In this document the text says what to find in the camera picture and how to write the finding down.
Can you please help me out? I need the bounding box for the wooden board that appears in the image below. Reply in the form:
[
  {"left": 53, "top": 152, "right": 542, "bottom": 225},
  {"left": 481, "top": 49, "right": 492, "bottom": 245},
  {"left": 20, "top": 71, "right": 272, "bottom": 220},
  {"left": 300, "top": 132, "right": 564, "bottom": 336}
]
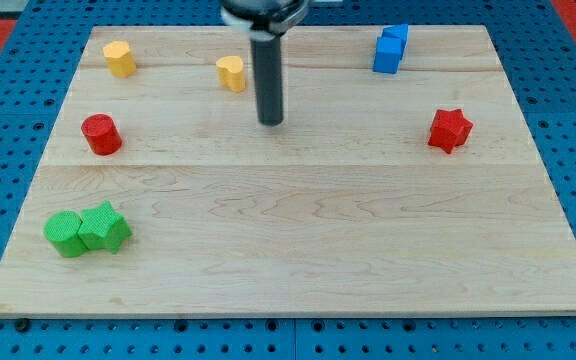
[{"left": 0, "top": 25, "right": 576, "bottom": 319}]

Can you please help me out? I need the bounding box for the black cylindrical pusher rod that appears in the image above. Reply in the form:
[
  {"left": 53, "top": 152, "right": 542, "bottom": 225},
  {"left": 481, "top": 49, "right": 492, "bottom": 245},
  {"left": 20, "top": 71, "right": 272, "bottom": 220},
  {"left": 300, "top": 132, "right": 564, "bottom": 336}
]
[{"left": 250, "top": 37, "right": 283, "bottom": 127}]

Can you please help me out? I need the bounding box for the green star block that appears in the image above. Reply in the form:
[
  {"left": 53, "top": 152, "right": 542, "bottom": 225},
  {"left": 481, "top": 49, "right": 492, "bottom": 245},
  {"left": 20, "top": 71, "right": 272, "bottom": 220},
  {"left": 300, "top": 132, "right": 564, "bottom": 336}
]
[{"left": 78, "top": 200, "right": 132, "bottom": 254}]

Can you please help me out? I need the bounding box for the green cylinder block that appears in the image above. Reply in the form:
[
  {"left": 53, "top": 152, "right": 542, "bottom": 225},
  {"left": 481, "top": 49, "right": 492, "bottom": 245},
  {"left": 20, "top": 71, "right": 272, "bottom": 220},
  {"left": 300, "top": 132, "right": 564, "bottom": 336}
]
[{"left": 43, "top": 210, "right": 88, "bottom": 258}]

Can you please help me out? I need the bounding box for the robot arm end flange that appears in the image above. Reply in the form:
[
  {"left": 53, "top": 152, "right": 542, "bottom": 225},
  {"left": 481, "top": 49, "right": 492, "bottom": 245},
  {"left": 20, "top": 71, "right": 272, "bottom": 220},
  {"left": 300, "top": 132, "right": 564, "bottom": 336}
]
[{"left": 220, "top": 0, "right": 310, "bottom": 41}]

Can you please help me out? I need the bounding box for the yellow heart block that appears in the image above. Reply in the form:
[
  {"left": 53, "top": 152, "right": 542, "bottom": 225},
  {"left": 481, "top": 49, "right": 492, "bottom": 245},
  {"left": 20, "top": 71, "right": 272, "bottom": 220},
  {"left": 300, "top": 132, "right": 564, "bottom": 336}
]
[{"left": 216, "top": 55, "right": 246, "bottom": 92}]

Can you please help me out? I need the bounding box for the yellow hexagon block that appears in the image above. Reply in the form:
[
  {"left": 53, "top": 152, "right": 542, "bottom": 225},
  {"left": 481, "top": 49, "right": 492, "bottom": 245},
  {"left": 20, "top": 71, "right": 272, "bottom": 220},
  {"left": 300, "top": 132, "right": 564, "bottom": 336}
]
[{"left": 102, "top": 41, "right": 137, "bottom": 78}]

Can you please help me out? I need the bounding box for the red cylinder block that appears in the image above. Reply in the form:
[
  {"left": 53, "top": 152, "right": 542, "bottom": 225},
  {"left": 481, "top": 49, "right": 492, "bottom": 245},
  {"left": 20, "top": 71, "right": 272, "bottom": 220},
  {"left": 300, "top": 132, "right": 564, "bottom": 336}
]
[{"left": 81, "top": 114, "right": 122, "bottom": 156}]

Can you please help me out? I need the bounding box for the red star block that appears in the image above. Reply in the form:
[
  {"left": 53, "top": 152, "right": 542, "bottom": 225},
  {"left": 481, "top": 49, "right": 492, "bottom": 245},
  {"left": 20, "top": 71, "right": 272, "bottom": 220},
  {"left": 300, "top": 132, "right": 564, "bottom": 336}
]
[{"left": 428, "top": 109, "right": 474, "bottom": 154}]

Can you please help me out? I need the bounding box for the blue block behind cube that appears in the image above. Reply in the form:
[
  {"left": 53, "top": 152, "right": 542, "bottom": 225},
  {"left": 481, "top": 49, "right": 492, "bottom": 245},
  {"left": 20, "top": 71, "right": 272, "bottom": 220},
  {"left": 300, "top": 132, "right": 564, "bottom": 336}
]
[{"left": 381, "top": 24, "right": 409, "bottom": 59}]

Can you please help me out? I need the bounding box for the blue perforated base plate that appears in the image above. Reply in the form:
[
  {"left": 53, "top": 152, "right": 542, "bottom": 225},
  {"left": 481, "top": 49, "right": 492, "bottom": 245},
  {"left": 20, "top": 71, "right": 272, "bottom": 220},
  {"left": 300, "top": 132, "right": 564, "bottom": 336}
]
[{"left": 0, "top": 1, "right": 576, "bottom": 359}]

